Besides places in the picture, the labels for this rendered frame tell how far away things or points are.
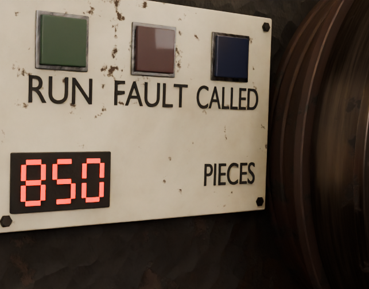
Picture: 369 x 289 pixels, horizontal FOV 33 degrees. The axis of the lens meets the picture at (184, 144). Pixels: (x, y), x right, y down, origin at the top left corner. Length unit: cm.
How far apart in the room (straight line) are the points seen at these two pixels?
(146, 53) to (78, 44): 6
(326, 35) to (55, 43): 23
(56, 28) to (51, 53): 2
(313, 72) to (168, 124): 13
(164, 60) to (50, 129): 11
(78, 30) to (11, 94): 7
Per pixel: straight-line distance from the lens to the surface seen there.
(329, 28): 55
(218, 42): 55
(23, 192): 47
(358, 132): 49
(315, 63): 54
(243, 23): 58
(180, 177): 54
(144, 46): 51
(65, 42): 48
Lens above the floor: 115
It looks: 3 degrees down
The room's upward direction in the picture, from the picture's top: 2 degrees clockwise
